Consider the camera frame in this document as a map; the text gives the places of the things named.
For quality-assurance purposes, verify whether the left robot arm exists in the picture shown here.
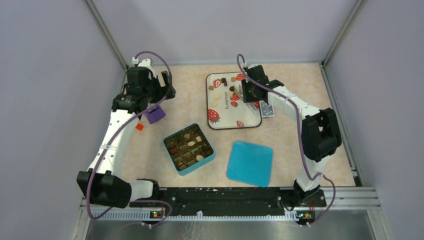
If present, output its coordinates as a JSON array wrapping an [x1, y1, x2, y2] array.
[[76, 58, 176, 208]]

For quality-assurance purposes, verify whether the teal chocolate box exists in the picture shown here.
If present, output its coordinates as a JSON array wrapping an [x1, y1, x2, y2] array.
[[162, 123, 216, 176]]

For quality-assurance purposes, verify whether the orange cube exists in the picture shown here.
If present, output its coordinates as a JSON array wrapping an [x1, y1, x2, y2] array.
[[136, 123, 144, 131]]

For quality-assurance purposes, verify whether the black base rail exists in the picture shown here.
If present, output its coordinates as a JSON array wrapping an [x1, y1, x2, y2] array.
[[129, 187, 327, 217]]

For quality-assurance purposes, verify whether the purple metronome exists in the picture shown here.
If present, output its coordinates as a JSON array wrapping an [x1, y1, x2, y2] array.
[[145, 105, 166, 125]]

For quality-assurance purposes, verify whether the blue playing card deck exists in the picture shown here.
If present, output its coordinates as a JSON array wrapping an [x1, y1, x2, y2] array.
[[259, 101, 275, 118]]

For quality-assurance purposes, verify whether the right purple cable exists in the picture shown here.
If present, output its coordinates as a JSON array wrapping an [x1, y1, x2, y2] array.
[[236, 53, 337, 228]]

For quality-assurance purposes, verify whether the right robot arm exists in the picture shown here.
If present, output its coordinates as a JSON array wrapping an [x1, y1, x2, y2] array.
[[241, 64, 342, 206]]

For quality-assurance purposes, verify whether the strawberry pattern white tray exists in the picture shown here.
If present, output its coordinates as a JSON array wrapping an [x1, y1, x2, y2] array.
[[205, 72, 262, 130]]

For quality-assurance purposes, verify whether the teal box lid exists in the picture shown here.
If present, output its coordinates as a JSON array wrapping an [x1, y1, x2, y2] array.
[[226, 141, 274, 188]]

